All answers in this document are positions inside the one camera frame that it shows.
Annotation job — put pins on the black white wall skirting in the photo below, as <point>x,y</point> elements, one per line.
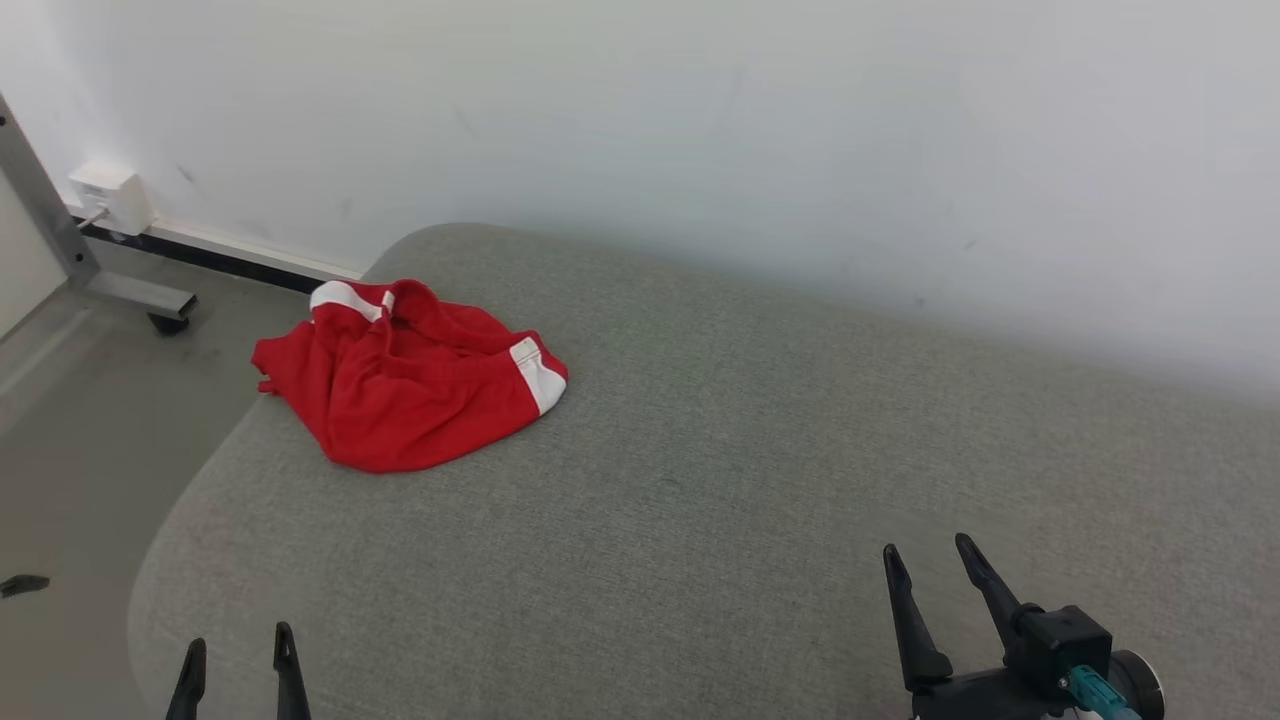
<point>250,262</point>

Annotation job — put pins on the red white sports shorts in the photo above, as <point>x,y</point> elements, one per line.
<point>410,390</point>

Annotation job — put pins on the white wall socket box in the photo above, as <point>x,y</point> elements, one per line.
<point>110,195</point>

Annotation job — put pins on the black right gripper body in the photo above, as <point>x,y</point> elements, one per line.
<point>970,700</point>

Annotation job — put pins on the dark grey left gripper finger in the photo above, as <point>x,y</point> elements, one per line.
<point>190,690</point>
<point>290,685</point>

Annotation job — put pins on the grey fabric sofa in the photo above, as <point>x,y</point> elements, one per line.
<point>750,480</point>

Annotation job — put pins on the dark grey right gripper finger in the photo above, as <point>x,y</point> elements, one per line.
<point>985,580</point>
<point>915,630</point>

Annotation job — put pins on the small black floor object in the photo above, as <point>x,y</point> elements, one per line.
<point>22,586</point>

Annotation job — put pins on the grey metal frame leg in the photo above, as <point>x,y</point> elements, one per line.
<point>60,240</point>

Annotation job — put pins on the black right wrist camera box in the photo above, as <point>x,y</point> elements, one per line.
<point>1060,640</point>

